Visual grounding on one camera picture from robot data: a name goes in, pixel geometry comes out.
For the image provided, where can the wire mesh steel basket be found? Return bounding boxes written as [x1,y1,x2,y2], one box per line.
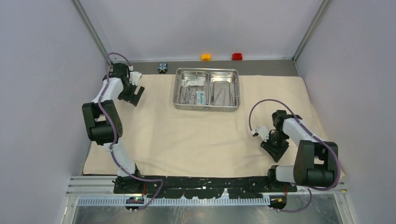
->
[173,68,241,112]

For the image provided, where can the small blue owl toy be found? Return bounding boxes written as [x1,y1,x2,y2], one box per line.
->
[157,63,168,74]

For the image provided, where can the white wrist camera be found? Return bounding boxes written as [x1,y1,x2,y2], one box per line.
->
[251,126,270,142]
[128,66,142,86]

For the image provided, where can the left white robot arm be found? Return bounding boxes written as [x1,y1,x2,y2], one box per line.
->
[82,63,145,193]

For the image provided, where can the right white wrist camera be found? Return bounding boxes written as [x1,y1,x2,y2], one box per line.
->
[251,126,270,142]

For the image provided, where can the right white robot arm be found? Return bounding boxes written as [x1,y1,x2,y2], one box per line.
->
[253,110,340,192]

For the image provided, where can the steel tray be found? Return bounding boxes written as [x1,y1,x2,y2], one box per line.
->
[208,70,240,112]
[174,70,209,105]

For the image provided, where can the green white packet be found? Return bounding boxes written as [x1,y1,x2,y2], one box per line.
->
[196,91,206,105]

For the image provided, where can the white sterile pouch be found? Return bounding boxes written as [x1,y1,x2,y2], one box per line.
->
[182,77,205,88]

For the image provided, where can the red button block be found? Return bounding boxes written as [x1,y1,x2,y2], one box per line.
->
[232,53,243,61]

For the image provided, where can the right steel tray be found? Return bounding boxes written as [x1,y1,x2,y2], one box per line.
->
[208,70,240,112]

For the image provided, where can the yellow button block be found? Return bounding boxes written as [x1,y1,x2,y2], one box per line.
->
[200,54,212,61]

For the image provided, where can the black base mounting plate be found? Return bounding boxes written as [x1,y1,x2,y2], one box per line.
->
[113,175,297,199]

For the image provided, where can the left steel tray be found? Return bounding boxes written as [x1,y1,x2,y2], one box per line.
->
[174,70,209,105]

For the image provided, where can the steel tweezers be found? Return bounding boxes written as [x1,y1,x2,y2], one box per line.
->
[210,87,236,107]

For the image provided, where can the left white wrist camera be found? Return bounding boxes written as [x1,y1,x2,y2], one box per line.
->
[128,66,142,86]

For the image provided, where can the beige cloth wrap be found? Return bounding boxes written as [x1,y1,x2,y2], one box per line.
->
[115,75,328,178]

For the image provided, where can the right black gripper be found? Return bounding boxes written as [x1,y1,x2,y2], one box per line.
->
[261,130,289,162]

